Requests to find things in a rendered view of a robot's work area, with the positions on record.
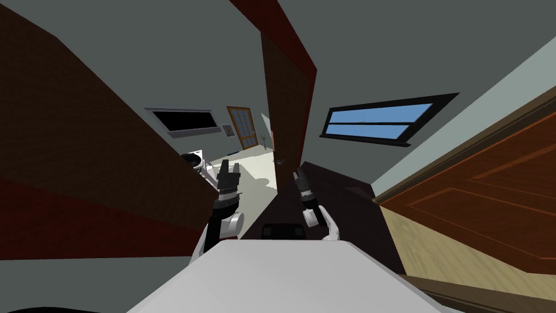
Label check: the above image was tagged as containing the orange brown panelled door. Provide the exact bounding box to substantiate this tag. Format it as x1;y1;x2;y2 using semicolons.
372;85;556;276

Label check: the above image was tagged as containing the wooden glazed door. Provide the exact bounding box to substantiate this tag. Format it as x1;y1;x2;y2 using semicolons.
226;105;261;151

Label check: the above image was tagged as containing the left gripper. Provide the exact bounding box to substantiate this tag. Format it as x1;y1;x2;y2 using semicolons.
215;159;242;197

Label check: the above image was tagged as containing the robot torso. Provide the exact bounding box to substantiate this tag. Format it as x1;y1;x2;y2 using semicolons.
125;223;453;313

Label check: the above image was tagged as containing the black wall television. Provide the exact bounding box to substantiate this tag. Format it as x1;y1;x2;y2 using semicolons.
144;107;223;140

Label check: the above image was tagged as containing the dark brown door leaf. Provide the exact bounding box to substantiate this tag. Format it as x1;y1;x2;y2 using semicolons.
260;31;318;193

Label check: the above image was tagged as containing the white and black appliance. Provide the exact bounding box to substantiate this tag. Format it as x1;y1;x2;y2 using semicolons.
180;149;218;184

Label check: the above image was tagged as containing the black framed window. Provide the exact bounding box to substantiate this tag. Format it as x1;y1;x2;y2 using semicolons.
319;92;461;148

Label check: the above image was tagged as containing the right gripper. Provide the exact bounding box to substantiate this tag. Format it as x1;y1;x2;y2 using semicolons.
293;167;314;196

